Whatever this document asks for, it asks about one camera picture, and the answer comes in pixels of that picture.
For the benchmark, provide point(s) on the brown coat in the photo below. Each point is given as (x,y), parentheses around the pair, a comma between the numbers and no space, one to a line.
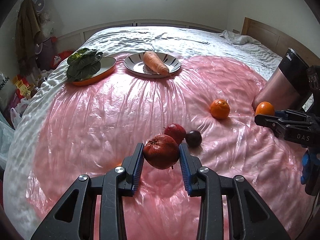
(27,30)

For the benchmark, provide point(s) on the pink plastic sheet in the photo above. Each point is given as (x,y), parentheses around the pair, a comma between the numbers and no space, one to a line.
(100,120)

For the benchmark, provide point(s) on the yellow red box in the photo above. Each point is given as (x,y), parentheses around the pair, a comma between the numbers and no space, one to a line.
(23,86)

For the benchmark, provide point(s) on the red plastic bag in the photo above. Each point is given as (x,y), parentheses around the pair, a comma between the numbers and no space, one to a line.
(61,58)

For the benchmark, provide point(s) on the grey printed bag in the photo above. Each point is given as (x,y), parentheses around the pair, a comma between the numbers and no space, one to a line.
(6,90)

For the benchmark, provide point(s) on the dark purple cabinet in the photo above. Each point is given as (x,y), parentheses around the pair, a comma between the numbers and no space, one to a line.
(46,55)

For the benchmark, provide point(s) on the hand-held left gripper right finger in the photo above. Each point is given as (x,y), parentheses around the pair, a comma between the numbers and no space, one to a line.
(184,172)

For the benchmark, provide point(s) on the dark plum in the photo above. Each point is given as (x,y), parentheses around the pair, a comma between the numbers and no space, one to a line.
(193,138)

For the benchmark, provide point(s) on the orange dish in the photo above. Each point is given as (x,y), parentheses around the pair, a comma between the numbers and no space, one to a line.
(105,70)

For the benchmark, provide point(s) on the striped white plate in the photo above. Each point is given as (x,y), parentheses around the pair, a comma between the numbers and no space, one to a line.
(135,66)

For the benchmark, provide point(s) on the clear plastic bag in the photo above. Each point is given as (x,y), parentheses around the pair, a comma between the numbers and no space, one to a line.
(47,26)

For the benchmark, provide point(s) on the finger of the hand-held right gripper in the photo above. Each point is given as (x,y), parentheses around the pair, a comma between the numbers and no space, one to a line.
(265,120)
(281,113)

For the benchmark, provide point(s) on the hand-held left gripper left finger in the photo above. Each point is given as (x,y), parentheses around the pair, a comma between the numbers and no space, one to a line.
(138,172)

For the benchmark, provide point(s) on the tall grey copper appliance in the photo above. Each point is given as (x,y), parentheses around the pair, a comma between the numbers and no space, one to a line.
(282,85)

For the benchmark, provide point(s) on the green leafy vegetable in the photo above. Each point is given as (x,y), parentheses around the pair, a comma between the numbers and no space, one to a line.
(82,63)

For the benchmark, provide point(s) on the orange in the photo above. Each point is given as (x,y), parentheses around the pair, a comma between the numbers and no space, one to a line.
(219,109)
(263,108)

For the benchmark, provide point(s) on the red apple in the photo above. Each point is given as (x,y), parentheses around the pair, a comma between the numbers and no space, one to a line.
(176,132)
(161,152)

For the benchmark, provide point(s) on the carrot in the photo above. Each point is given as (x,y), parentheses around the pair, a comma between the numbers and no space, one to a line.
(155,63)

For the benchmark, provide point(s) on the wooden headboard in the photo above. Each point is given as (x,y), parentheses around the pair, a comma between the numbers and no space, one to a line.
(260,32)

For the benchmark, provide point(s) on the crumpled white blanket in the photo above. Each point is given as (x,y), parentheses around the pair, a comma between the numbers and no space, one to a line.
(240,38)

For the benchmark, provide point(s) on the white plastic bag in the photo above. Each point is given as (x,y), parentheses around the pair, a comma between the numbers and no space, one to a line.
(21,110)

